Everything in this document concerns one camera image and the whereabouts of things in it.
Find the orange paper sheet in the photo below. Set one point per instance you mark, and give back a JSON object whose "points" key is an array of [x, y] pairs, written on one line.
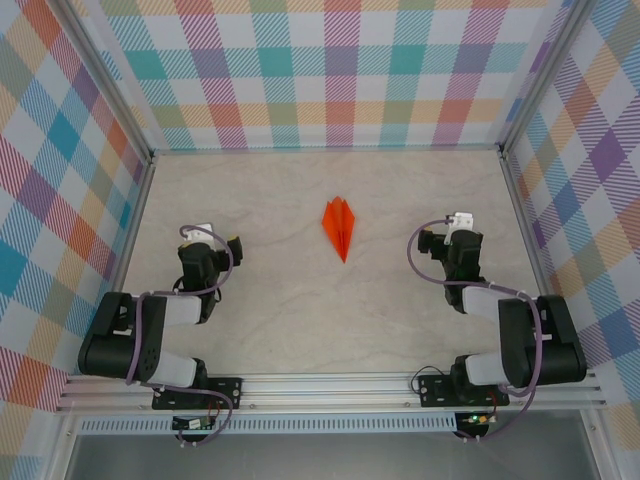
{"points": [[340, 225]]}

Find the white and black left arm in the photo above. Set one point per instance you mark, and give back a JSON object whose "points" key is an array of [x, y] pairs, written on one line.
{"points": [[180, 310]]}

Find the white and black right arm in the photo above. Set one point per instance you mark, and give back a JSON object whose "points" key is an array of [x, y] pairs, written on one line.
{"points": [[560, 340]]}

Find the left green circuit board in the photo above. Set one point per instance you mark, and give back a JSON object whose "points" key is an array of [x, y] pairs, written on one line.
{"points": [[192, 424]]}

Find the green circuit board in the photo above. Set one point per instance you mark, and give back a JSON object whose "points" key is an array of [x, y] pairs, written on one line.
{"points": [[475, 419], [192, 424]]}

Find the right green circuit board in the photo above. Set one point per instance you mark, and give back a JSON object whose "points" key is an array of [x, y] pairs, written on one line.
{"points": [[475, 419]]}

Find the aluminium side rail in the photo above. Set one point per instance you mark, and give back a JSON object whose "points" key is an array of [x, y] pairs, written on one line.
{"points": [[534, 260], [123, 260]]}

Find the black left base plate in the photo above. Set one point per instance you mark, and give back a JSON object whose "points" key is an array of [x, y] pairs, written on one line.
{"points": [[227, 392]]}

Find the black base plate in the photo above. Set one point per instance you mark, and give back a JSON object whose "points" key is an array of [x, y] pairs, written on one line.
{"points": [[227, 392], [432, 392]]}

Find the thin aluminium wall rail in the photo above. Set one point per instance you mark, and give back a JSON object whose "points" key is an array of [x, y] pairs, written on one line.
{"points": [[325, 149]]}

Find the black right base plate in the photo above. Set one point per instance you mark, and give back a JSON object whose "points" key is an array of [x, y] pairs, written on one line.
{"points": [[432, 392]]}

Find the long aluminium base rail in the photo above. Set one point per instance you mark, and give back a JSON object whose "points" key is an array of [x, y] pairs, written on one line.
{"points": [[325, 390]]}

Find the aluminium frame post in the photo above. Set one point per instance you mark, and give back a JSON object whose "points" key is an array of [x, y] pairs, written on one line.
{"points": [[545, 75], [107, 80]]}

